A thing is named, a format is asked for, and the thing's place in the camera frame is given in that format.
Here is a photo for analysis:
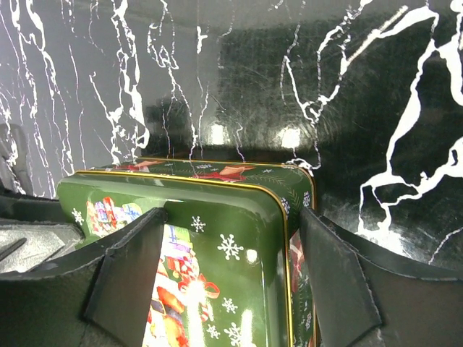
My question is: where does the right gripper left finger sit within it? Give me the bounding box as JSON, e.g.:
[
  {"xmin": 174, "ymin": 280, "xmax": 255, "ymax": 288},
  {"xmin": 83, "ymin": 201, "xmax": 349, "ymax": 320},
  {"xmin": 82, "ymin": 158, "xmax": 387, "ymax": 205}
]
[{"xmin": 1, "ymin": 208, "xmax": 166, "ymax": 346}]

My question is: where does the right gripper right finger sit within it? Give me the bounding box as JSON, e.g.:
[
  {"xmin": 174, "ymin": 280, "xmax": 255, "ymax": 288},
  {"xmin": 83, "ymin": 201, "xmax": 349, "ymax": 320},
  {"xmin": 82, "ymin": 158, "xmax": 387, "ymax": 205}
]
[{"xmin": 300, "ymin": 207, "xmax": 462, "ymax": 346}]

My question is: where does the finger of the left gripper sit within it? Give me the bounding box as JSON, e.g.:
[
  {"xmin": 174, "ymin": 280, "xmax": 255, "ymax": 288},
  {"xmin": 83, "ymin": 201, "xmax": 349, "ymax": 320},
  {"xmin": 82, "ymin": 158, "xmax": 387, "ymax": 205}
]
[
  {"xmin": 1, "ymin": 220, "xmax": 85, "ymax": 273},
  {"xmin": 1, "ymin": 123, "xmax": 33, "ymax": 195}
]

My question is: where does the gold tin lid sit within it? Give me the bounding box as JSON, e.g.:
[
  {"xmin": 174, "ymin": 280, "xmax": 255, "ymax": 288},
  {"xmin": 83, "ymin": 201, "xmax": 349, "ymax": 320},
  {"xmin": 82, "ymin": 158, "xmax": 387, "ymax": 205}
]
[{"xmin": 57, "ymin": 160, "xmax": 297, "ymax": 346}]

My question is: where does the green gold cookie tin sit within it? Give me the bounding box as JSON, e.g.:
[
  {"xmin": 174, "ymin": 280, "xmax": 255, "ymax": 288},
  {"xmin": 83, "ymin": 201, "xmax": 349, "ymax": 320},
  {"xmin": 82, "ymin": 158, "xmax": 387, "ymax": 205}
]
[{"xmin": 93, "ymin": 157, "xmax": 319, "ymax": 347}]

